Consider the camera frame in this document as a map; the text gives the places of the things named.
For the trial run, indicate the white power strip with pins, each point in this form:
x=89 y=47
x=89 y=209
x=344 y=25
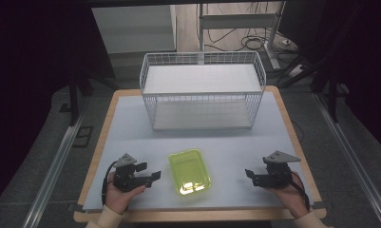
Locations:
x=295 y=70

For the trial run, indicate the person's left hand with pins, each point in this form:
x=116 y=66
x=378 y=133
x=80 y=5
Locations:
x=121 y=198

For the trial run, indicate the person's right hand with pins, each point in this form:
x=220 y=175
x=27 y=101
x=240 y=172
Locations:
x=289 y=198

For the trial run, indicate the green plastic tray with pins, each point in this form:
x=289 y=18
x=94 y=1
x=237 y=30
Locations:
x=188 y=171

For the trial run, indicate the grey metal desk frame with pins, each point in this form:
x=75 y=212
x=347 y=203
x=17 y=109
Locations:
x=238 y=20

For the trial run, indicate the metal floor rail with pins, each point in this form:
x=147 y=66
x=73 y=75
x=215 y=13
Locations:
x=53 y=171
x=352 y=152

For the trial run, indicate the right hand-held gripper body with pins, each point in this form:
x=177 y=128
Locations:
x=278 y=171

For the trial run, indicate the white cabinet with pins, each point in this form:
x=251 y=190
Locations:
x=137 y=28

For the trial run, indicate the dark metal stand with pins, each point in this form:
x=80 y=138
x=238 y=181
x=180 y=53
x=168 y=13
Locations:
x=74 y=95
x=324 y=82

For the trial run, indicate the black floor plate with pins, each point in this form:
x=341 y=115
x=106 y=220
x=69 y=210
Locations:
x=82 y=136

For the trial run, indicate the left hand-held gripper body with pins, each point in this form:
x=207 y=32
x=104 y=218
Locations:
x=125 y=177

